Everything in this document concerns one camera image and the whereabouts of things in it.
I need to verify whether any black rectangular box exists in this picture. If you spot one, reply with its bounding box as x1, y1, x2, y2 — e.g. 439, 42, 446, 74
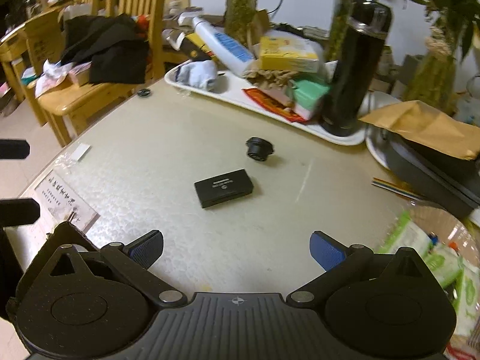
193, 169, 254, 209

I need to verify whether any printed paper card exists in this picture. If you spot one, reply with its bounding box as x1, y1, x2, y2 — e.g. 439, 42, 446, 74
34, 171, 99, 233

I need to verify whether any green wet wipes pack left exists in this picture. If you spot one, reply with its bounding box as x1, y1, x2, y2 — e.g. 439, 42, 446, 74
377, 211, 432, 257

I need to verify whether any green wet wipes pack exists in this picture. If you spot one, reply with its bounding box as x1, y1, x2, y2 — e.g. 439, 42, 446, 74
424, 244, 462, 289
377, 211, 432, 257
453, 259, 479, 337

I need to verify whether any woven paper plate basket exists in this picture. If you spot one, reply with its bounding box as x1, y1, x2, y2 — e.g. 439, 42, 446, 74
408, 203, 479, 359

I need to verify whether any green wet wipes pack middle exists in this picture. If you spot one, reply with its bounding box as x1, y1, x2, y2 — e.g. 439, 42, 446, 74
424, 244, 462, 289

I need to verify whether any white right serving tray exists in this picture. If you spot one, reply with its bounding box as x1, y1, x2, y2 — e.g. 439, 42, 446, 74
365, 91, 400, 170

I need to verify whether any white serving tray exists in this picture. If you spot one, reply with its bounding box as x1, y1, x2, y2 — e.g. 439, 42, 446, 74
365, 91, 400, 170
164, 62, 366, 146

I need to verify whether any black round lens cap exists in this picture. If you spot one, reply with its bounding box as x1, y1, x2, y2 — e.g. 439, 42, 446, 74
246, 136, 274, 162

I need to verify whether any dark grey zip case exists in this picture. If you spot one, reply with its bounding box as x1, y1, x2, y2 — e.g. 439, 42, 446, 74
382, 130, 479, 219

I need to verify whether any small black button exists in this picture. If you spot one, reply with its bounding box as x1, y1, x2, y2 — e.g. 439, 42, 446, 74
137, 88, 151, 98

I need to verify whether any black cloth on chair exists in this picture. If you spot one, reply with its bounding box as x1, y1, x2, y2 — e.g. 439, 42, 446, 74
61, 14, 150, 85

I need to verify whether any green wet wipes pack right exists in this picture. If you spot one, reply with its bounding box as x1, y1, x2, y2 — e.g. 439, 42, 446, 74
453, 259, 479, 337

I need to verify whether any red packet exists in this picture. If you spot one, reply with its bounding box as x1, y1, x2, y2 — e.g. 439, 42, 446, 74
242, 88, 306, 123

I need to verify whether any brown paper envelope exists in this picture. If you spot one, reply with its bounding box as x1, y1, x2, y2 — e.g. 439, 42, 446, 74
360, 101, 480, 160

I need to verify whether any green white tissue pack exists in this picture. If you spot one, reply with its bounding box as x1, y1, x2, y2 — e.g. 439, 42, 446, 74
290, 75, 330, 120

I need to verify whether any black thermos bottle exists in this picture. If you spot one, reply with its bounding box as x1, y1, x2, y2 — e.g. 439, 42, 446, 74
319, 0, 392, 137

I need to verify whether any white left serving tray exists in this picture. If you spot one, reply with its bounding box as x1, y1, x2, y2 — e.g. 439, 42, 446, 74
164, 62, 366, 146

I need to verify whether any white rolled sock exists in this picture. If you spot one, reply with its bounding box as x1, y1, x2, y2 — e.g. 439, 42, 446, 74
176, 60, 218, 91

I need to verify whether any wooden chair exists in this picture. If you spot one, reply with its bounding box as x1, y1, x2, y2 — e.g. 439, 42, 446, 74
0, 0, 170, 148

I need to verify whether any glass vase bamboo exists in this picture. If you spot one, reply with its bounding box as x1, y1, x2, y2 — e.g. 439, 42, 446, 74
403, 26, 456, 115
325, 0, 353, 61

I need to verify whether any yellow cardboard box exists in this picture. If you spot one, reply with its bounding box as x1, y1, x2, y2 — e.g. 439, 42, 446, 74
258, 31, 325, 73

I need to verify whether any white blue lotion bottle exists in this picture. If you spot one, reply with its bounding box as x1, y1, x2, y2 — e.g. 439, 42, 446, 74
178, 11, 256, 77

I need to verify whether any glass vase with bamboo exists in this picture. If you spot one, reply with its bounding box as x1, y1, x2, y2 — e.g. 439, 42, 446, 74
224, 0, 257, 47

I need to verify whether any rainbow ribbon cable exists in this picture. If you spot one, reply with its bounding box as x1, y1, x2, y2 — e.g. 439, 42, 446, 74
371, 176, 425, 202

